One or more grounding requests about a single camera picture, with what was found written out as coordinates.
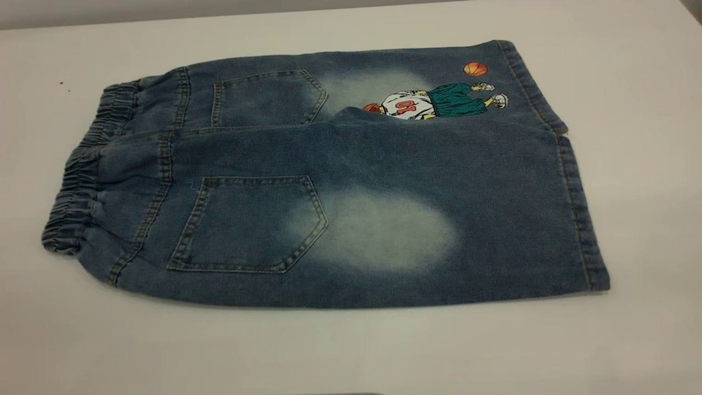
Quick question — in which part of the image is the blue denim shorts basketball print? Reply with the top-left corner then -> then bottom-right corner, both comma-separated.
41,39 -> 611,309

